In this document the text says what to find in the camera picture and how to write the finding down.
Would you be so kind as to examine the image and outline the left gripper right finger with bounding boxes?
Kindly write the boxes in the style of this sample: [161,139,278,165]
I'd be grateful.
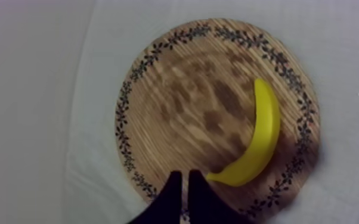
[188,169,253,224]

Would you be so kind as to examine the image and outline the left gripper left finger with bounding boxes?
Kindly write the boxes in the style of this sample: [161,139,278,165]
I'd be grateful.
[128,170,183,224]

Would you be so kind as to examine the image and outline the yellow toy banana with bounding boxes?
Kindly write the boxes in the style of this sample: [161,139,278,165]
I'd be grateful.
[206,78,281,188]

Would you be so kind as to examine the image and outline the round wooden board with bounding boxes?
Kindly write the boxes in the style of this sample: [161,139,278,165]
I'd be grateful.
[114,18,321,223]

